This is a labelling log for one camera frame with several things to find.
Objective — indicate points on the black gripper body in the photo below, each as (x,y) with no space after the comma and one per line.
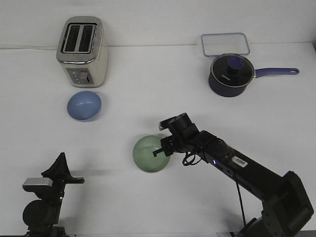
(55,193)
(180,139)

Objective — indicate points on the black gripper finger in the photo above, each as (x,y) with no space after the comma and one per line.
(57,169)
(158,151)
(66,168)

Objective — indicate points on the green bowl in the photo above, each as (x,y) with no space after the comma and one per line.
(143,154)

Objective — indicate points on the blue bowl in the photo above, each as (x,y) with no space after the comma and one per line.
(84,106)

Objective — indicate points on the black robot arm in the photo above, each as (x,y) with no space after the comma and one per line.
(42,215)
(286,206)

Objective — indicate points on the dark blue saucepan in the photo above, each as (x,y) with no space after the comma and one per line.
(226,91)

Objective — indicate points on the glass pot lid blue knob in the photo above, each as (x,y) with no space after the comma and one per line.
(232,70)

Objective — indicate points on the clear plastic container lid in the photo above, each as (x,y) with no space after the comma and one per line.
(217,44)

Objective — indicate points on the silver two-slot toaster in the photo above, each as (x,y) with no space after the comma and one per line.
(83,52)

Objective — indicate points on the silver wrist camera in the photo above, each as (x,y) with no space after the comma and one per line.
(36,184)
(167,124)

